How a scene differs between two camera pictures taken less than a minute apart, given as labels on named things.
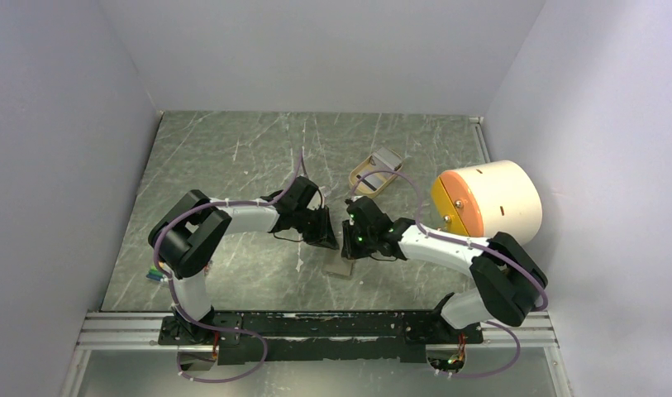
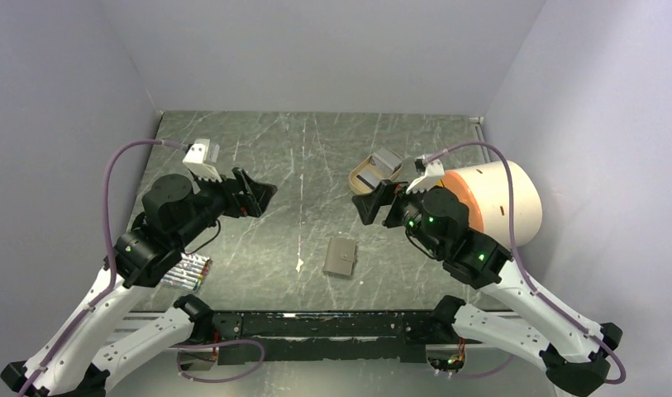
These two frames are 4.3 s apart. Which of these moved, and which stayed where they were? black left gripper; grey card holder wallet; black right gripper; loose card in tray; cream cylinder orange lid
Moved: black left gripper; black right gripper
Stayed: loose card in tray; cream cylinder orange lid; grey card holder wallet
